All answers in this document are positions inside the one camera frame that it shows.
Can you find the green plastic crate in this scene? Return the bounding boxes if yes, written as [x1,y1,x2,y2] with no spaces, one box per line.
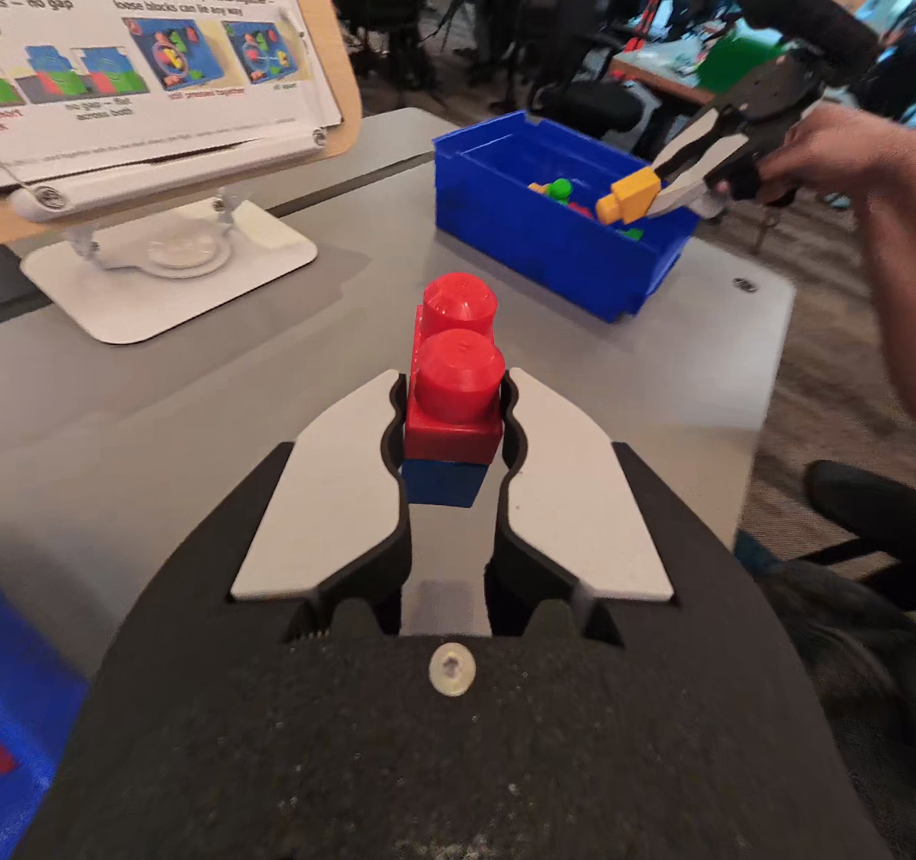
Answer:
[697,33,784,94]

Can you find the person's right forearm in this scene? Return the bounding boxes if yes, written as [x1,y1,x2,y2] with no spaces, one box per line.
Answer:
[855,123,916,414]

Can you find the person's dark sweatshirt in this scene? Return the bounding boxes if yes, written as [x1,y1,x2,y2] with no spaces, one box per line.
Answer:
[759,560,916,860]

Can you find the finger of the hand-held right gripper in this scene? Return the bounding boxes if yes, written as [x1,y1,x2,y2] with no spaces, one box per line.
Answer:
[644,134,752,220]
[647,107,749,183]

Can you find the person's right hand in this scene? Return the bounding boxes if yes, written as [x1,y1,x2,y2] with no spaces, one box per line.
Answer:
[757,103,897,204]

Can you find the instruction sheet on stand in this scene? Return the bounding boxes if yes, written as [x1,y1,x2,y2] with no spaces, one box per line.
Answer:
[0,0,362,246]

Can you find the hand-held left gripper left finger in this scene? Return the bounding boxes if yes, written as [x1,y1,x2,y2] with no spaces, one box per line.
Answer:
[229,368,412,635]

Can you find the black office chair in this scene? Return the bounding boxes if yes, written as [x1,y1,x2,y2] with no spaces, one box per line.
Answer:
[501,0,645,140]
[805,459,916,611]

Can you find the clear framed instruction sheet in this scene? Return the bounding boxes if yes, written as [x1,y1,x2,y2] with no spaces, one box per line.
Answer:
[0,0,344,224]

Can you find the person's blue jeans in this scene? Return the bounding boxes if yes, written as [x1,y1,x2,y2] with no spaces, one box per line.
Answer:
[733,531,777,578]

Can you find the blue toy block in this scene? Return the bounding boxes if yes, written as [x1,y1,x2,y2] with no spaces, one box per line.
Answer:
[401,456,492,509]

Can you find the blue plastic bin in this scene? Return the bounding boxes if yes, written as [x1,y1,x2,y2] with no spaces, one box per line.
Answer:
[433,110,701,324]
[0,584,90,811]

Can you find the red two-stud block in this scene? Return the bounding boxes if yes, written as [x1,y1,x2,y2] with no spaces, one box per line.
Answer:
[403,272,508,466]

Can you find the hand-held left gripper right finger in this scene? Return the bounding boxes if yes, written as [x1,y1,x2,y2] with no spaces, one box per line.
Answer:
[492,366,676,635]

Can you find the long wooden table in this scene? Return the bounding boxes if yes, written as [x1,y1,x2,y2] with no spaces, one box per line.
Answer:
[612,37,717,106]

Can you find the grey desk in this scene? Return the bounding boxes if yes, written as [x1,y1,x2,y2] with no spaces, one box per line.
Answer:
[0,107,797,682]

